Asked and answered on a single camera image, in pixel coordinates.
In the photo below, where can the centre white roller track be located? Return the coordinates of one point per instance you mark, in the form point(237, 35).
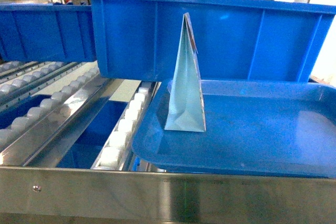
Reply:
point(116, 153)

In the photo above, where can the steel front rail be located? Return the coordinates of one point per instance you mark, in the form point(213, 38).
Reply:
point(51, 195)

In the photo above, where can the blue bin at left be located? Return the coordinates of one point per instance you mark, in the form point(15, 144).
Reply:
point(44, 32)

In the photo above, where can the white roller conveyor track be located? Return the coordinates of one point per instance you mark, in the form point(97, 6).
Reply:
point(28, 134)

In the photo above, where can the blue bin below rollers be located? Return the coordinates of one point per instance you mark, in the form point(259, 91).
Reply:
point(87, 147)

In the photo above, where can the large blue plastic bin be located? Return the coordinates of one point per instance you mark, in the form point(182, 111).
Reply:
point(235, 39)

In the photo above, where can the blue plastic tray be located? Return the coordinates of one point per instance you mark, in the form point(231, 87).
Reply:
point(252, 128)

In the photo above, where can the light blue flower gift bag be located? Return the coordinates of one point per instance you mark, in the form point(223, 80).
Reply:
point(186, 103)

